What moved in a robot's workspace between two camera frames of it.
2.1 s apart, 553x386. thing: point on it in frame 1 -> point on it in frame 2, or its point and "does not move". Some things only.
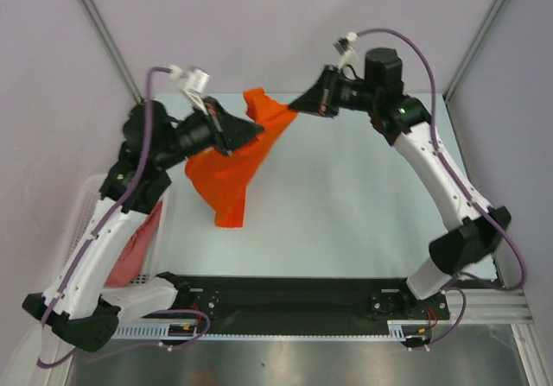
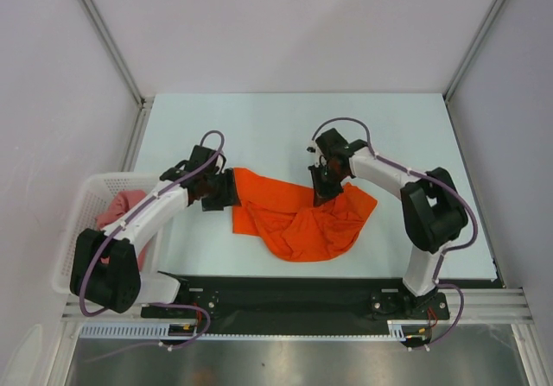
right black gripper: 320,98 -> 322,192
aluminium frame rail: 488,306 does not move
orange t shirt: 223,180 -> 285,217
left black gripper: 231,132 -> 228,196
